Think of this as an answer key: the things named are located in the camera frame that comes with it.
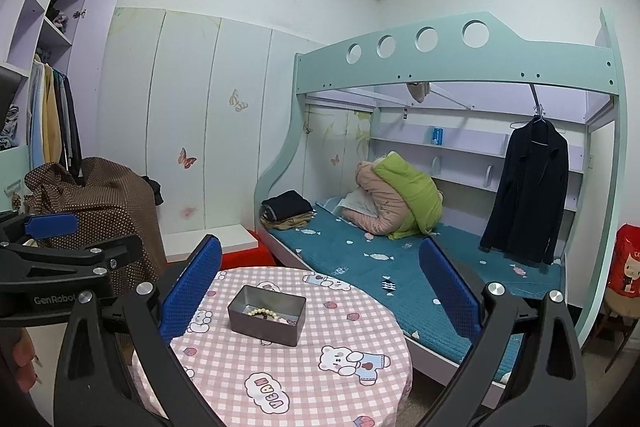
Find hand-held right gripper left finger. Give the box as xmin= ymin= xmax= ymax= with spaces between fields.
xmin=52 ymin=234 xmax=223 ymax=427

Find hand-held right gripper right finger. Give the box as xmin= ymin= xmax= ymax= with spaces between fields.
xmin=419 ymin=237 xmax=587 ymax=427

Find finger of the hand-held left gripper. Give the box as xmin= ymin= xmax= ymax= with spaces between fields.
xmin=0 ymin=234 xmax=144 ymax=282
xmin=0 ymin=212 xmax=79 ymax=244

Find grey metal tin box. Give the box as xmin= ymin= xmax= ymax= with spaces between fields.
xmin=227 ymin=284 xmax=307 ymax=348

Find person's left hand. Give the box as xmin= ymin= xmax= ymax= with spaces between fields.
xmin=0 ymin=326 xmax=42 ymax=414

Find white board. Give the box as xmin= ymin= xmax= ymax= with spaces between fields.
xmin=162 ymin=224 xmax=258 ymax=264

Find red stool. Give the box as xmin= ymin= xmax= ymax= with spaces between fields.
xmin=220 ymin=243 xmax=277 ymax=270

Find brown dotted cloth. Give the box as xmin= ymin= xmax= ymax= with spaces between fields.
xmin=25 ymin=157 xmax=167 ymax=298

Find black hanging garment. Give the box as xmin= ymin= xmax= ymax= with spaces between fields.
xmin=55 ymin=72 xmax=83 ymax=178

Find green quilt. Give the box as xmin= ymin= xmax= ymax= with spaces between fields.
xmin=372 ymin=155 xmax=444 ymax=240

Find black cloth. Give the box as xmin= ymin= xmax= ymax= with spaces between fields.
xmin=142 ymin=176 xmax=165 ymax=206

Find yellow hanging garment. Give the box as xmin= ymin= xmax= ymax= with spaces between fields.
xmin=42 ymin=64 xmax=64 ymax=165

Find pale hanging garment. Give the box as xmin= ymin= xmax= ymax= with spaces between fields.
xmin=27 ymin=54 xmax=47 ymax=170

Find pink quilt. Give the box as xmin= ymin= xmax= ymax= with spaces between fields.
xmin=345 ymin=152 xmax=443 ymax=235

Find tan folded clothes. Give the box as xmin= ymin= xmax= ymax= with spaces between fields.
xmin=262 ymin=213 xmax=316 ymax=231

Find black coat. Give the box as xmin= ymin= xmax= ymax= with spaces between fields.
xmin=480 ymin=117 xmax=571 ymax=266

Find white pillow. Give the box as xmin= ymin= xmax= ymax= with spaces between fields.
xmin=337 ymin=192 xmax=381 ymax=219

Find dark folded clothes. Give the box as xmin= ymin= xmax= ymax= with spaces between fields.
xmin=261 ymin=190 xmax=314 ymax=223

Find lilac bed shelf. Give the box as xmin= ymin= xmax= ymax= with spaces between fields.
xmin=367 ymin=122 xmax=586 ymax=210

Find pink checked bear tablecloth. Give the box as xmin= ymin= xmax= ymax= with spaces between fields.
xmin=127 ymin=267 xmax=415 ymax=427

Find wooden chair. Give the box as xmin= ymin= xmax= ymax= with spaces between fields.
xmin=595 ymin=297 xmax=640 ymax=374

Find lilac open closet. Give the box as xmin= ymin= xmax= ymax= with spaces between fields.
xmin=0 ymin=0 xmax=119 ymax=218

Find red bag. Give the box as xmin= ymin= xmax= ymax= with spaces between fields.
xmin=606 ymin=224 xmax=640 ymax=319

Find white wardrobe doors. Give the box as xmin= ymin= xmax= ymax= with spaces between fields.
xmin=97 ymin=7 xmax=326 ymax=238

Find clothes hanger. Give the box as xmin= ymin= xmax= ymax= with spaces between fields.
xmin=510 ymin=104 xmax=567 ymax=134

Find tan hanging cloth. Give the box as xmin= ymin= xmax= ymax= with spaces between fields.
xmin=406 ymin=82 xmax=432 ymax=104

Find clothes on closet shelf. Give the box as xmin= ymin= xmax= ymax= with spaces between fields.
xmin=45 ymin=4 xmax=72 ymax=34

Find pale green bunk bed frame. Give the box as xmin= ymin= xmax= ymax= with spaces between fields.
xmin=254 ymin=6 xmax=628 ymax=403

